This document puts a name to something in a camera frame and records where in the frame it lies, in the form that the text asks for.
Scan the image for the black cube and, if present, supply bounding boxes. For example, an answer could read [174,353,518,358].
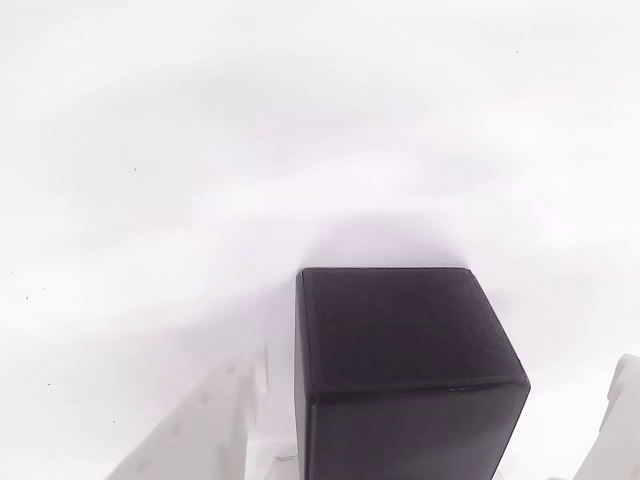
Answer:
[294,267,531,480]

